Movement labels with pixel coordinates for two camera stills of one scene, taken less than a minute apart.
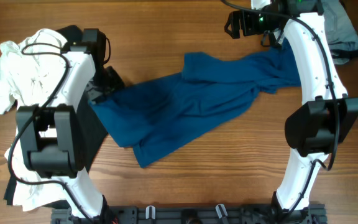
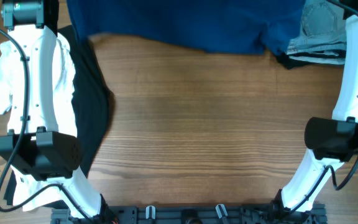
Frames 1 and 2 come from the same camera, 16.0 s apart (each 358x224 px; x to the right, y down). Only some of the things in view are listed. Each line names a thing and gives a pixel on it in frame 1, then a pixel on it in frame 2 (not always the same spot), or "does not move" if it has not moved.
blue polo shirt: x=156 y=115 to x=271 y=23
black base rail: x=195 y=214 does not move
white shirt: x=24 y=75 does not move
